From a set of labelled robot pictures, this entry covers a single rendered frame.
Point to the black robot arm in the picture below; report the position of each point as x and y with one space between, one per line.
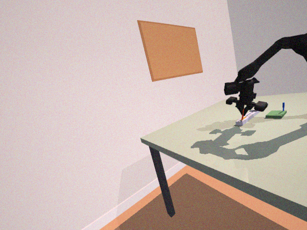
298 43

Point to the aluminum slotted rail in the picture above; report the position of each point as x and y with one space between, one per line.
248 116

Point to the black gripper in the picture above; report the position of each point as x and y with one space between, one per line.
246 99

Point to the light green tray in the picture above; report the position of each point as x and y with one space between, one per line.
276 114

